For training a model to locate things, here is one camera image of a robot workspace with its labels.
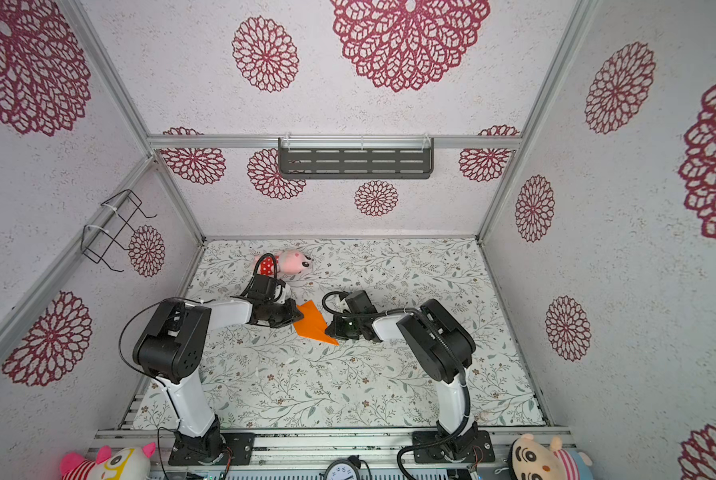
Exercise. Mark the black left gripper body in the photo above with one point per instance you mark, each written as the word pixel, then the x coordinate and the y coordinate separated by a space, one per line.
pixel 277 310

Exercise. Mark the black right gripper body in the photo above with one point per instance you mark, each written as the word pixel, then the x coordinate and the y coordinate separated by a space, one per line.
pixel 349 328

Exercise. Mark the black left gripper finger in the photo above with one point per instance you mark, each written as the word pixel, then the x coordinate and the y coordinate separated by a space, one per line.
pixel 277 323
pixel 291 312

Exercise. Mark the orange square paper sheet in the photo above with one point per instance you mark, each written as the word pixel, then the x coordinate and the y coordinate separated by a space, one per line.
pixel 313 325

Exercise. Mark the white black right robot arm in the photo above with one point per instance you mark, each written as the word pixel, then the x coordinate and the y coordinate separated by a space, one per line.
pixel 439 342

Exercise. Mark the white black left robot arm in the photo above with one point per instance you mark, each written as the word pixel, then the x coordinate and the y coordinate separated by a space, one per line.
pixel 171 347

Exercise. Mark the pink pig plush toy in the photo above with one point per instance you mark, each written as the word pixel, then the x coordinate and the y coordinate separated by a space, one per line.
pixel 289 262

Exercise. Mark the round gauge clock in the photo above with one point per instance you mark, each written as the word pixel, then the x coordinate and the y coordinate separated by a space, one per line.
pixel 344 469

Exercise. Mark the pink white plush toy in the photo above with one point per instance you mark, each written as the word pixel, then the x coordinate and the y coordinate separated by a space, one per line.
pixel 126 464

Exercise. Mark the boy face plush toy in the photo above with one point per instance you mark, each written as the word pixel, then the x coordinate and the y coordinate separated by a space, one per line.
pixel 530 460

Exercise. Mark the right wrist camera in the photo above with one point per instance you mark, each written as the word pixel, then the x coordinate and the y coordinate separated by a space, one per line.
pixel 359 303

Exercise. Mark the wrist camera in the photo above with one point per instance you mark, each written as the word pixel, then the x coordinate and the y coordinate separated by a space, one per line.
pixel 264 289
pixel 359 303

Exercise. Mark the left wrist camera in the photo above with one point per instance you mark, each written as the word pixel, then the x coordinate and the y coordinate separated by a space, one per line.
pixel 264 289

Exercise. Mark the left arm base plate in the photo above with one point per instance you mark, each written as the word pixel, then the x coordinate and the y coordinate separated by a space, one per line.
pixel 214 449

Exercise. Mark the grey wall shelf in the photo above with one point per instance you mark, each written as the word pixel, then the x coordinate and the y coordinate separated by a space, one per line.
pixel 308 160

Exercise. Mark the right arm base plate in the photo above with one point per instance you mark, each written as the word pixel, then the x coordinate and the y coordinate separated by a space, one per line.
pixel 473 447

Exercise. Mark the black wire wall rack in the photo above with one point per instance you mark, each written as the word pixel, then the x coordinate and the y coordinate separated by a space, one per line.
pixel 99 238

